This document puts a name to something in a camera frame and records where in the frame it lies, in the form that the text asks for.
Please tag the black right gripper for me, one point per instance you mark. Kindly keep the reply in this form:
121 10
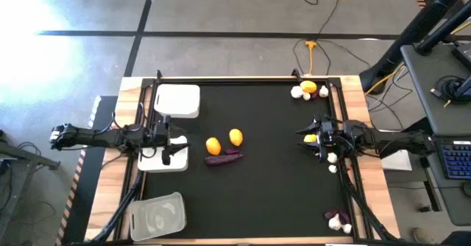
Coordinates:
327 135

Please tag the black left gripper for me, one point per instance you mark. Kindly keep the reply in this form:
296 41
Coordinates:
160 133

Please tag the small white garlic bulb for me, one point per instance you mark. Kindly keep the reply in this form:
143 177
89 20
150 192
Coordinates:
332 169
306 96

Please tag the small purple sweet potato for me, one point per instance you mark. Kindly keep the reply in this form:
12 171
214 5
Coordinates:
315 95
345 217
330 214
232 151

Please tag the long purple sweet potato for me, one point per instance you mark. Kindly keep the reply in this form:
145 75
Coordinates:
222 159

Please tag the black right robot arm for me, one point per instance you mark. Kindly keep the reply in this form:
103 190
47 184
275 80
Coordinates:
390 141

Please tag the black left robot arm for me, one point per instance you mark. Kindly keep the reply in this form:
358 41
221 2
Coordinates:
103 137

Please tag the white plastic basket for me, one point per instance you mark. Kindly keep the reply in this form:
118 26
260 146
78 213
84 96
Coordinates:
151 165
176 100

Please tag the black table mat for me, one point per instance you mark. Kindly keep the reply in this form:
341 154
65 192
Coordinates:
265 194

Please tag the clear plastic bin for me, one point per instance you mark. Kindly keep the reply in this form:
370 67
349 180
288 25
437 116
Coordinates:
158 216

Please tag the white paper sheet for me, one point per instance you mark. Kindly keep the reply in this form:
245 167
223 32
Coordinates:
399 161

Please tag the black floor mat striped edge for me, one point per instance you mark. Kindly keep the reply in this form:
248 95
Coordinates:
84 202

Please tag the backlit black keyboard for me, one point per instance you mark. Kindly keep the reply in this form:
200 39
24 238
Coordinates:
456 161

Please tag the grey metal stand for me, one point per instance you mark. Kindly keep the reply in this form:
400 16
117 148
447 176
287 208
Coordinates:
29 157

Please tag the black tower fan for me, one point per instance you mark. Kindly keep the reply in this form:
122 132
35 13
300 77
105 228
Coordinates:
416 28

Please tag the grey keyboard desk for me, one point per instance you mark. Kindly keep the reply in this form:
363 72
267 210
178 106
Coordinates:
452 202

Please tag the black metal table frame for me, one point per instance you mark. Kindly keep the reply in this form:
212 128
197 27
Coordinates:
239 80

